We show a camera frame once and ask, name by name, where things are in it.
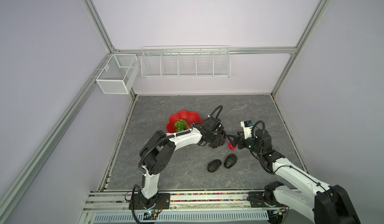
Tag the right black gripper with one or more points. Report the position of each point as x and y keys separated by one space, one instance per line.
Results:
x=236 y=139

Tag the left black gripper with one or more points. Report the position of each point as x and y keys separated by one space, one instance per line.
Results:
x=219 y=139

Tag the red fake fruit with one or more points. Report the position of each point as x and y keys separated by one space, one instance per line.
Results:
x=232 y=146

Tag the purple fake grape bunch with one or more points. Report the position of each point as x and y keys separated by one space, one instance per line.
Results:
x=218 y=138

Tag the dark fake avocado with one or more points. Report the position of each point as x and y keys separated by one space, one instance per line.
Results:
x=213 y=166
x=230 y=161

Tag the green fake grape bunch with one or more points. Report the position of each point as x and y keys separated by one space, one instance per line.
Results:
x=181 y=126

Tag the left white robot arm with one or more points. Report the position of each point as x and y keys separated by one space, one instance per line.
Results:
x=157 y=153

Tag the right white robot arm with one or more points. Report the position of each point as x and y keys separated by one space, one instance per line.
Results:
x=314 y=199

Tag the red flower-shaped fruit bowl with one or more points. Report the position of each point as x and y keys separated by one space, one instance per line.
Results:
x=186 y=117

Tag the small white mesh basket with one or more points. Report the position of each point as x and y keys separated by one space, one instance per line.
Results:
x=118 y=74

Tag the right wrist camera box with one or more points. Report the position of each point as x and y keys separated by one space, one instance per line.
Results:
x=247 y=128

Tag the long white wire rack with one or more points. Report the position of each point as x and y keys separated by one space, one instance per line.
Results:
x=186 y=61

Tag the white vented cable duct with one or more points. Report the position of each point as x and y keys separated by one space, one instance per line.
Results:
x=186 y=217

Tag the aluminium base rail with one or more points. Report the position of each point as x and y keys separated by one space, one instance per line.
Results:
x=185 y=201

